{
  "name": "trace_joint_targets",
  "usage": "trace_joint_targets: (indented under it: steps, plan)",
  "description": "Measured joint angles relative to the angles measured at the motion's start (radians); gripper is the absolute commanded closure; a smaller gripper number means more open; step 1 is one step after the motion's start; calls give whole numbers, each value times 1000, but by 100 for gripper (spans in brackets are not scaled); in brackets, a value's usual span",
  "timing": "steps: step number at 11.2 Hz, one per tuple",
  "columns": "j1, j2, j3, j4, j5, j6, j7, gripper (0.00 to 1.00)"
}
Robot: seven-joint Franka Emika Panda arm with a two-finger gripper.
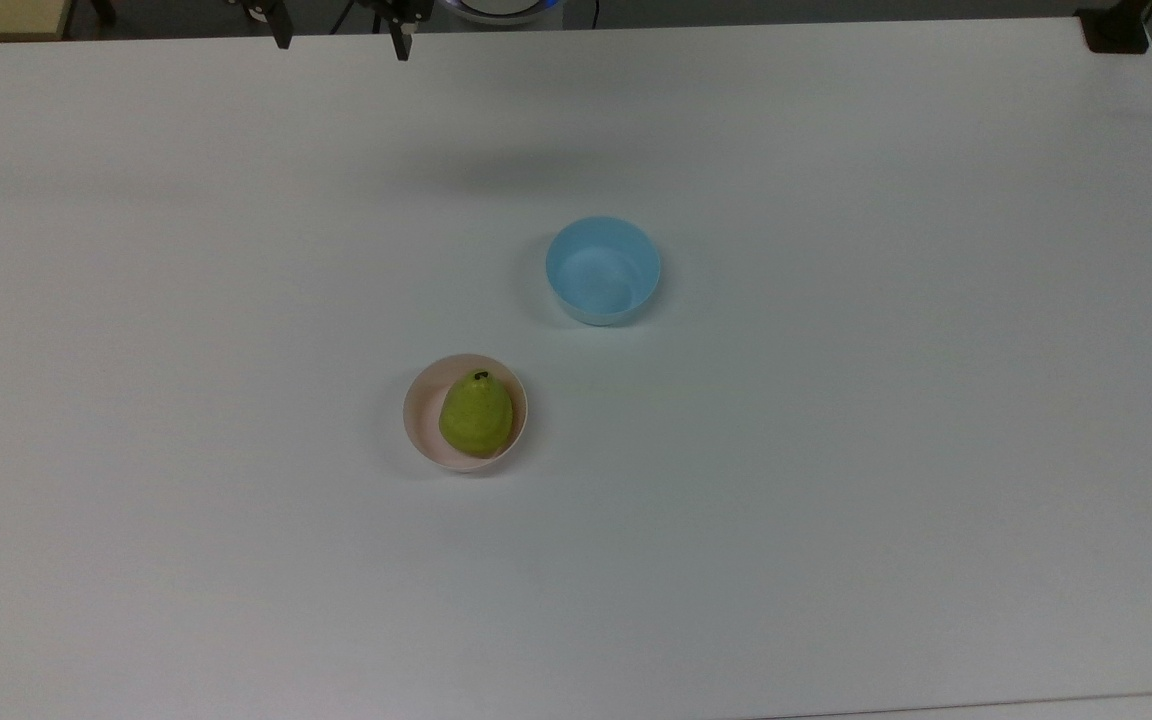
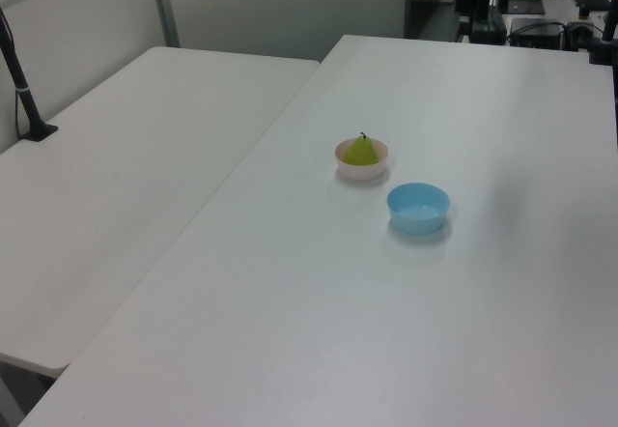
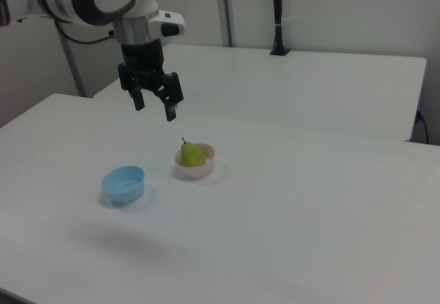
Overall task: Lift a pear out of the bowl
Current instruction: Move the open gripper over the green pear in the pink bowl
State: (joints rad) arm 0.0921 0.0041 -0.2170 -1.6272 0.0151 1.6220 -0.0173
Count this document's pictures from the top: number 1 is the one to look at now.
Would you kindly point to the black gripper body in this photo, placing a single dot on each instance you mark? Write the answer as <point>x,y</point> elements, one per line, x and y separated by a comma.
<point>414,8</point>

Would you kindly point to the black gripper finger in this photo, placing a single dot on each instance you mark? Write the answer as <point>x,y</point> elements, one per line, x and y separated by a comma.
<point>402,40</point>
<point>282,30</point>

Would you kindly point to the green pear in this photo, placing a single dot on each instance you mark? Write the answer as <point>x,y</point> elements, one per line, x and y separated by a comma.
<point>477,414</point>

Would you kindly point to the light blue bowl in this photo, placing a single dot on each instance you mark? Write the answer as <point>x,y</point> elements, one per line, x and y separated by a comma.
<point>602,272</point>

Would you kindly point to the pink bowl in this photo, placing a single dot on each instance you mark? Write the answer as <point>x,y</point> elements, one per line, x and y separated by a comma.
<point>424,420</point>

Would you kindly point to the black furniture leg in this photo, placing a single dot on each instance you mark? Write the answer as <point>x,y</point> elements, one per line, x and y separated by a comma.
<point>102,10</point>

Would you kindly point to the black table clamp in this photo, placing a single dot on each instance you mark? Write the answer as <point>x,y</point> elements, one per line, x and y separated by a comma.
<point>1116,30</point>

